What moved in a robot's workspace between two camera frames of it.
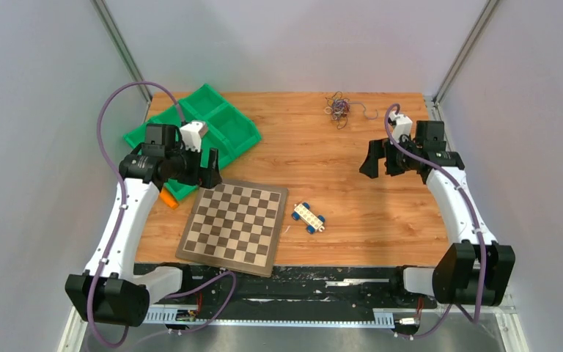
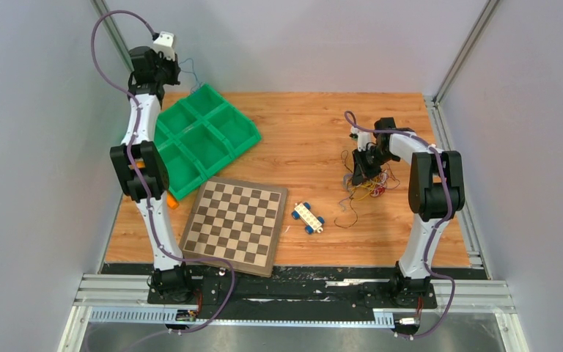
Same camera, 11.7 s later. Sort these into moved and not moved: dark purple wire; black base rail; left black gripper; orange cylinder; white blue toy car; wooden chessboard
Moved: left black gripper; dark purple wire
Not moved: black base rail; white blue toy car; wooden chessboard; orange cylinder
